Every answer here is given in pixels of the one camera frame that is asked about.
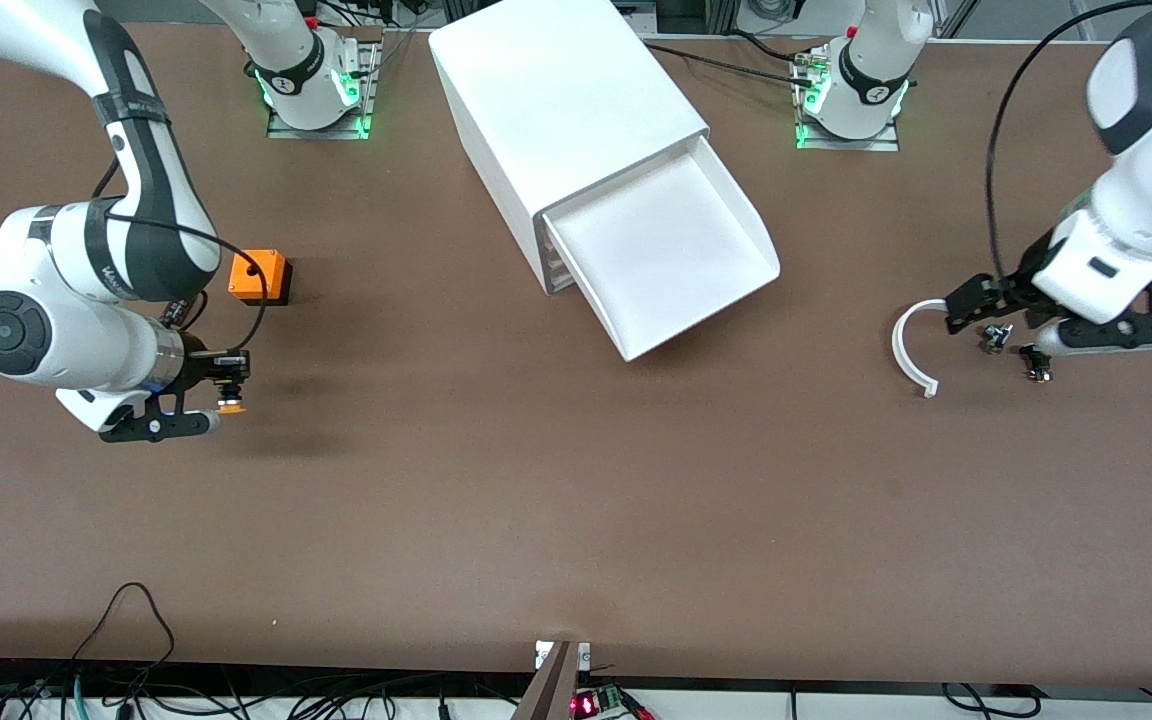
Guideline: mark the circuit board with red light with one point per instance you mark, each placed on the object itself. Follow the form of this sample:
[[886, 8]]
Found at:
[[586, 705]]

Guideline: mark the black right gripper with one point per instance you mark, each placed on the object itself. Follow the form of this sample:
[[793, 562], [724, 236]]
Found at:
[[195, 364]]

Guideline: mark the orange box with black base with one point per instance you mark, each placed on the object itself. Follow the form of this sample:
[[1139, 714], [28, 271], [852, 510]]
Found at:
[[271, 285]]

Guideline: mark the aluminium bar with brackets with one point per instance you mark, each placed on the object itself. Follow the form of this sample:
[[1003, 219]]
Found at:
[[551, 690]]

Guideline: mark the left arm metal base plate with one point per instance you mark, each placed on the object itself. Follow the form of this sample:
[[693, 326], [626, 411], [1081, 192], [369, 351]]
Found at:
[[846, 145]]

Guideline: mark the black button part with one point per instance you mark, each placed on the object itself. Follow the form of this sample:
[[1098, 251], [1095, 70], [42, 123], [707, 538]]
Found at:
[[1038, 370]]

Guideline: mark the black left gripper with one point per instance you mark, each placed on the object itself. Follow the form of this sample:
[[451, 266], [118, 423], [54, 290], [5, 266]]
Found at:
[[1019, 289]]

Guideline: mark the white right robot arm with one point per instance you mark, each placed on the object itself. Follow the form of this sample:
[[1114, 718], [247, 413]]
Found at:
[[36, 340]]

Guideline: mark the small grey contact block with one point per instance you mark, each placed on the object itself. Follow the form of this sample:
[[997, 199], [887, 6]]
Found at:
[[996, 340]]

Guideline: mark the white drawer cabinet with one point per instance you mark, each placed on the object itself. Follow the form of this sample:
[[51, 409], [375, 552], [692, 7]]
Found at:
[[556, 90]]

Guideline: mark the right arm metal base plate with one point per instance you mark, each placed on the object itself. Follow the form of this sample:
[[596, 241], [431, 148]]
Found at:
[[321, 133]]

